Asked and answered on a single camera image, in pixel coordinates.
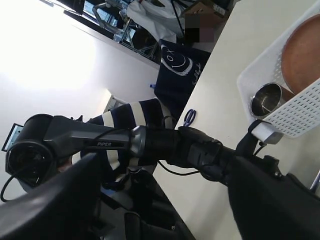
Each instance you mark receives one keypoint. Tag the dark blue printed bag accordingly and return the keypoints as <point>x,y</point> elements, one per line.
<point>179,71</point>

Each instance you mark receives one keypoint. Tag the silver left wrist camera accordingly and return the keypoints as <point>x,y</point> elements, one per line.
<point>259,134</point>

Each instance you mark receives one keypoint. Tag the blue scissors handle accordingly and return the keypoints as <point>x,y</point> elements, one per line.
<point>189,117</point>

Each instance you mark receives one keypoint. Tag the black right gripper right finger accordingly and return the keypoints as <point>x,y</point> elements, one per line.
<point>268,208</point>

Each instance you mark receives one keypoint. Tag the stainless steel cup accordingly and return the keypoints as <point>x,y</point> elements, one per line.
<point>267,99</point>

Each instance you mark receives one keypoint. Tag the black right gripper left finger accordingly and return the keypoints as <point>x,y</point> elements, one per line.
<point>60,209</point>

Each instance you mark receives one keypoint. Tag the white cloth bundle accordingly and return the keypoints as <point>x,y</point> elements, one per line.
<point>162,22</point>

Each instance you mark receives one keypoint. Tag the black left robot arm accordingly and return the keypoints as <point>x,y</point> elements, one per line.
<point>44,140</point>

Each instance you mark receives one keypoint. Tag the brown round plate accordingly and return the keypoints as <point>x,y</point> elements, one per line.
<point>300,59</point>

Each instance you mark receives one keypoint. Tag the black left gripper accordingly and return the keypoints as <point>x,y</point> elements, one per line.
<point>195,149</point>

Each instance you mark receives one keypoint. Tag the cardboard box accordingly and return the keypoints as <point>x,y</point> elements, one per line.
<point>204,14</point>

